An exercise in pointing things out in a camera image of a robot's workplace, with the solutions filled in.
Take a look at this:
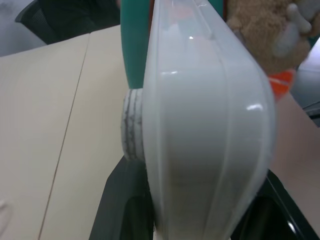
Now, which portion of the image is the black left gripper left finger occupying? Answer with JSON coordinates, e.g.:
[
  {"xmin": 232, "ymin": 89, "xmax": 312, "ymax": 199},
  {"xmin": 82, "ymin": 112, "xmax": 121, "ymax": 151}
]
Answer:
[{"xmin": 89, "ymin": 89, "xmax": 156, "ymax": 240}]

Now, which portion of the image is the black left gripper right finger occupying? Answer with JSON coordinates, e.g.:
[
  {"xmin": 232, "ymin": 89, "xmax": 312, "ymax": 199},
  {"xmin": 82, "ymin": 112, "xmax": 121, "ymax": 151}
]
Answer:
[{"xmin": 231, "ymin": 168, "xmax": 320, "ymax": 240}]

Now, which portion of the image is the white plastic bottle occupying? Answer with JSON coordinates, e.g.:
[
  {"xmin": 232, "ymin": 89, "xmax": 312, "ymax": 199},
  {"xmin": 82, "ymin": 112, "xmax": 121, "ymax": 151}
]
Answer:
[{"xmin": 120, "ymin": 0, "xmax": 277, "ymax": 240}]

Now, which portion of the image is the brown plush bear toy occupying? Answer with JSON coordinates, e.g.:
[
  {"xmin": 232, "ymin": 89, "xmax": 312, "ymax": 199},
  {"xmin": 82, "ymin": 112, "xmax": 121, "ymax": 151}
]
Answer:
[{"xmin": 224, "ymin": 0, "xmax": 313, "ymax": 76}]

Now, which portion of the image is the black mesh office chair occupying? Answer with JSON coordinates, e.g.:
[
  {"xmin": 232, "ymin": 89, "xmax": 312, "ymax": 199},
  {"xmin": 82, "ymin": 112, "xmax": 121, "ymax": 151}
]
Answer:
[{"xmin": 15, "ymin": 0, "xmax": 122, "ymax": 45}]

